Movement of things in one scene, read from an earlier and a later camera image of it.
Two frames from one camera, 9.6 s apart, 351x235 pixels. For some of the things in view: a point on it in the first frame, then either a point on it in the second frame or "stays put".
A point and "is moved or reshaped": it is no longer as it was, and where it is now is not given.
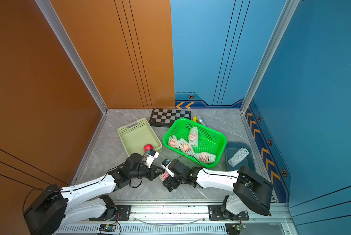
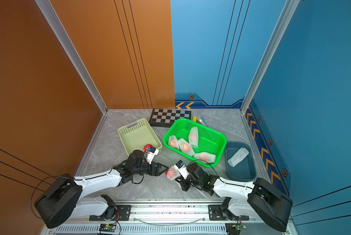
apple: [193, 137] stays put
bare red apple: [148, 147] stays put
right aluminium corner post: [289, 7] stays put
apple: [164, 176] is moved or reshaped
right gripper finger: [169, 183] -> [185, 184]
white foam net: [241, 153] stays put
